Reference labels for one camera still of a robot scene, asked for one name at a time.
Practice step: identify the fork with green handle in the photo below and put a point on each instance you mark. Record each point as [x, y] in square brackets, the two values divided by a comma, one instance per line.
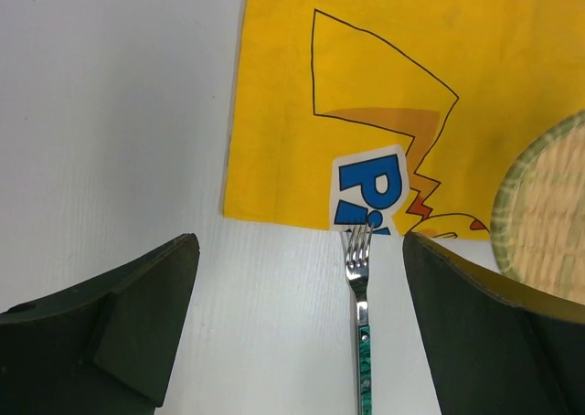
[357, 266]

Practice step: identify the yellow cartoon print cloth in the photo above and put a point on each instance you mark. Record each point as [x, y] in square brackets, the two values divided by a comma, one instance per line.
[402, 113]

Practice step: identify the round woven bamboo mat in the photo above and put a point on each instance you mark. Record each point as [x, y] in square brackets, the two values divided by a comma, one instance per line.
[537, 220]

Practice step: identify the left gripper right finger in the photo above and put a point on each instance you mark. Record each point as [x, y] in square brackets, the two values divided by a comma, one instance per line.
[493, 345]

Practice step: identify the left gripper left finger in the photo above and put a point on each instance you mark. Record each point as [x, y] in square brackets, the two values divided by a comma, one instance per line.
[104, 346]

